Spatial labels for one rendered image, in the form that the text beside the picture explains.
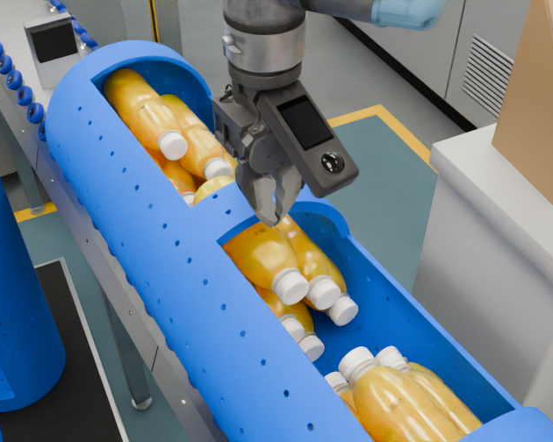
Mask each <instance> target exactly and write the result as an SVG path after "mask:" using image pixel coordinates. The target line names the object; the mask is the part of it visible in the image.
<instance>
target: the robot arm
mask: <svg viewBox="0 0 553 442"><path fill-rule="evenodd" d="M446 2H447V0H222V6H223V17H224V31H225V36H223V37H222V44H223V53H224V55H225V56H226V57H227V64H228V73H229V75H230V76H231V78H232V85H231V84H227V86H226V90H225V94H223V95H220V96H215V97H213V98H212V114H213V125H214V136H215V139H216V140H217V141H218V142H219V143H220V144H221V145H222V146H223V147H224V148H225V150H226V151H227V152H228V153H229V154H230V155H231V156H232V157H233V158H236V157H240V158H238V159H237V161H238V165H237V167H236V169H235V171H234V177H235V180H236V183H237V186H238V188H239V190H240V191H241V193H242V194H243V195H244V196H245V198H246V199H247V200H248V204H249V206H250V207H251V209H252V210H253V212H254V213H255V214H256V216H257V217H258V218H259V219H260V220H261V221H262V222H263V223H264V224H265V225H267V226H268V227H270V228H272V227H273V226H275V225H279V223H280V222H281V221H282V220H283V219H284V217H285V215H286V214H287V212H288V211H289V210H290V208H291V206H292V205H293V204H294V203H295V201H296V199H297V198H298V194H299V192H300V190H301V189H303V188H304V186H305V184H306V185H307V186H308V188H309V189H310V190H311V192H312V194H313V195H314V197H316V198H319V199H320V198H323V197H325V196H328V195H330V194H332V193H334V192H335V191H337V190H339V189H342V188H344V187H346V186H348V185H349V184H351V183H352V182H353V181H354V180H355V179H356V177H357V176H358V175H359V168H358V167H357V165H356V164H355V162H354V161H353V159H352V158H351V156H350V155H349V153H348V151H347V150H346V148H345V147H344V145H343V144H342V143H341V141H340V140H339V138H338V137H337V135H336V134H335V132H334V130H333V129H332V127H331V126H330V124H329V123H328V122H327V120H326V119H325V117H324V116H323V114H322V113H321V111H320V109H319V108H318V106H317V105H316V103H315V102H314V101H313V99H312V98H311V96H310V95H309V93H308V91H307V90H306V88H305V86H304V85H303V83H302V82H301V81H300V80H299V79H298V78H299V77H300V75H301V72H302V59H303V58H304V55H305V30H306V14H305V11H312V12H317V13H321V14H326V15H330V16H335V17H339V18H347V19H352V20H356V21H361V22H365V23H370V24H373V25H374V26H376V27H382V28H383V27H386V26H390V27H397V28H403V29H409V30H415V31H426V30H428V29H430V28H432V27H433V26H434V25H435V24H436V23H437V22H438V20H439V19H440V17H441V15H442V12H443V9H444V7H445V4H446ZM228 86H230V87H231V88H230V89H229V88H228ZM230 96H233V98H230V99H228V97H230ZM226 98H227V100H225V99H226ZM222 100H224V101H222ZM221 101H222V102H221ZM217 114H218V119H217ZM218 122H219V130H218ZM274 191H276V194H275V199H276V204H274V202H273V194H274Z"/></svg>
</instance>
